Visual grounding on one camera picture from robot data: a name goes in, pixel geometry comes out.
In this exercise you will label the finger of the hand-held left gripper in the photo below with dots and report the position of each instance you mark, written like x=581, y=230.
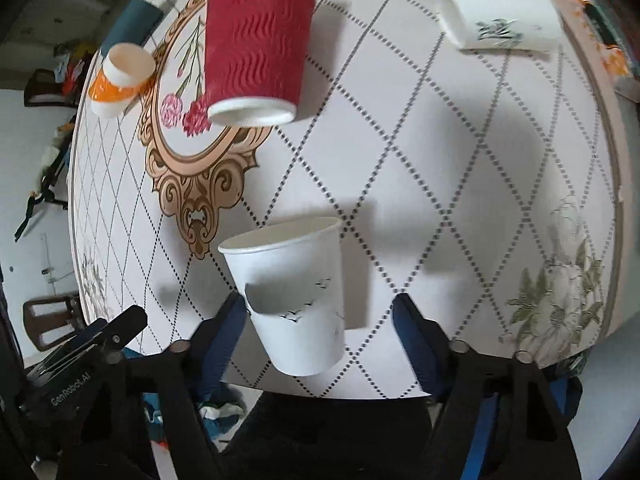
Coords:
x=125, y=322

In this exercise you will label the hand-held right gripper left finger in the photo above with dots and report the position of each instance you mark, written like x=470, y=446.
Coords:
x=226, y=332

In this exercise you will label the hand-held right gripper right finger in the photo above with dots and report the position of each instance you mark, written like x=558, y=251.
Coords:
x=416, y=342

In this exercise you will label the white bird print paper cup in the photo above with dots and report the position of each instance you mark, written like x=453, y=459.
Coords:
x=300, y=280

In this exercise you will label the orange and white paper cup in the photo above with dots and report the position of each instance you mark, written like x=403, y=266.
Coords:
x=107, y=92

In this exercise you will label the red ribbed paper cup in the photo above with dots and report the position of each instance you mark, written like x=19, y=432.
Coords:
x=255, y=40

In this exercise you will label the teal paper cup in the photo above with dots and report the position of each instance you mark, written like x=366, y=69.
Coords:
x=132, y=22

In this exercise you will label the white plant print paper cup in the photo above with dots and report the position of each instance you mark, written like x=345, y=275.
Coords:
x=500, y=10

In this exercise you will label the brown wooden stool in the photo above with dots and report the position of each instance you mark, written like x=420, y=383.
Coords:
x=50, y=320

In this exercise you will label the colourful cloth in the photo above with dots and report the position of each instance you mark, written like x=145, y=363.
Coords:
x=220, y=410

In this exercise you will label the printed round tablecloth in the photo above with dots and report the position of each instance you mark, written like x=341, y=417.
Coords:
x=450, y=160

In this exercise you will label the dark wooden chair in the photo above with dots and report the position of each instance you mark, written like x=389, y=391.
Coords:
x=40, y=85

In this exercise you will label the orange packet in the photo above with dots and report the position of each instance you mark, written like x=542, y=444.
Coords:
x=615, y=60

